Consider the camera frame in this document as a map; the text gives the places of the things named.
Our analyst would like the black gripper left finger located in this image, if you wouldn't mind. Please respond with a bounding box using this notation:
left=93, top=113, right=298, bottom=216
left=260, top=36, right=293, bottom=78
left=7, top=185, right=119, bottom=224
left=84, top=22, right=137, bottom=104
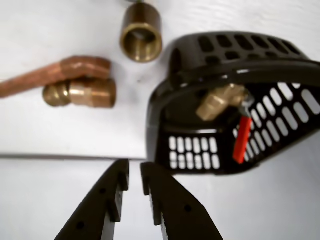
left=54, top=158, right=130, bottom=240

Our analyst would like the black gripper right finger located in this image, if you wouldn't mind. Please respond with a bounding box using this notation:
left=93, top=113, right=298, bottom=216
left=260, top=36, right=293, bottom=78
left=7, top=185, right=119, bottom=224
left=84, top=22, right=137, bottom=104
left=140, top=162, right=225, bottom=240

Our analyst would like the brass ball valve red handle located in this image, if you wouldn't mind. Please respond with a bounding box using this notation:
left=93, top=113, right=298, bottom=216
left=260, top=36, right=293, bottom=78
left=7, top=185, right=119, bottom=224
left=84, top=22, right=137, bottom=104
left=196, top=83, right=255, bottom=165

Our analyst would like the white wooden board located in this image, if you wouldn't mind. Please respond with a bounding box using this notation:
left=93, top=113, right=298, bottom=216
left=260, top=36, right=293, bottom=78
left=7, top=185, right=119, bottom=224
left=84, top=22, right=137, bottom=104
left=0, top=0, right=320, bottom=161

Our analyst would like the black slotted plastic basket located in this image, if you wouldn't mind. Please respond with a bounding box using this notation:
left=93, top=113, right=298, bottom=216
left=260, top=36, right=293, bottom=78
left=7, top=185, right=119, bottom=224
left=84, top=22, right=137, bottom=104
left=146, top=31, right=320, bottom=177

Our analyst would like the brass compression coupling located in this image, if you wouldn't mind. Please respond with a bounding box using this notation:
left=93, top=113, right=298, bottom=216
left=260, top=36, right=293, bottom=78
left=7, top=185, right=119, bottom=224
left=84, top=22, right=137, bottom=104
left=42, top=78, right=117, bottom=109

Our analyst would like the brass sleeve coupling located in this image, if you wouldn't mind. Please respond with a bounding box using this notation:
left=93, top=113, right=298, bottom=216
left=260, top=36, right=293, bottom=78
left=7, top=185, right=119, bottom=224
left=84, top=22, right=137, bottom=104
left=119, top=1, right=163, bottom=63

